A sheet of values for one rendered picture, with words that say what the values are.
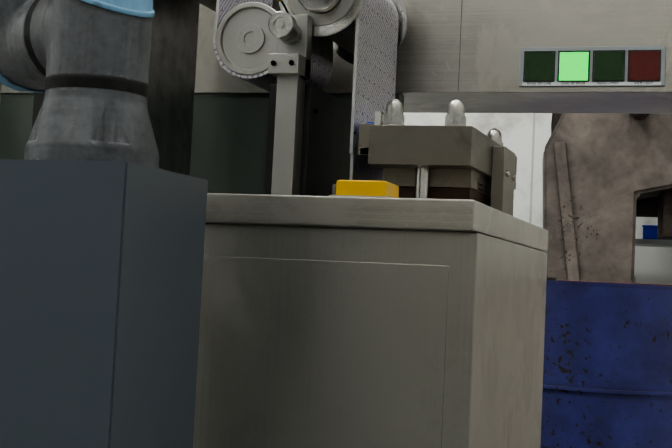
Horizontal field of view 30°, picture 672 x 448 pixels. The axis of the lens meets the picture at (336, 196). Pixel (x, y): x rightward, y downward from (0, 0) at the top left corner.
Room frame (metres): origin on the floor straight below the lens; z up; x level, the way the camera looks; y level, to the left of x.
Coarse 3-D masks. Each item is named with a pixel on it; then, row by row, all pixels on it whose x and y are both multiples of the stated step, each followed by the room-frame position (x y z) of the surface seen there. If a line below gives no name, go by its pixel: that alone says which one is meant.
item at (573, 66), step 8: (560, 56) 2.17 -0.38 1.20; (568, 56) 2.17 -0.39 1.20; (576, 56) 2.16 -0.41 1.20; (584, 56) 2.16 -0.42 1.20; (560, 64) 2.17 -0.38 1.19; (568, 64) 2.17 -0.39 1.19; (576, 64) 2.16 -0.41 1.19; (584, 64) 2.16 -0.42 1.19; (560, 72) 2.17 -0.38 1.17; (568, 72) 2.17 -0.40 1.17; (576, 72) 2.16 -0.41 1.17; (584, 72) 2.16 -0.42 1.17; (560, 80) 2.17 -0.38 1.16; (568, 80) 2.17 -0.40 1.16
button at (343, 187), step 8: (336, 184) 1.68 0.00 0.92; (344, 184) 1.67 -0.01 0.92; (352, 184) 1.67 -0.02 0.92; (360, 184) 1.67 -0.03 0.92; (368, 184) 1.66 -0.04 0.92; (376, 184) 1.66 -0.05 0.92; (384, 184) 1.66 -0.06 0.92; (392, 184) 1.69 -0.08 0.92; (336, 192) 1.68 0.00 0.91; (344, 192) 1.67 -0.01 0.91; (352, 192) 1.67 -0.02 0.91; (360, 192) 1.67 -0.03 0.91; (368, 192) 1.66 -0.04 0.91; (376, 192) 1.66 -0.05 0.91; (384, 192) 1.66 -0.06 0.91; (392, 192) 1.69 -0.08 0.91
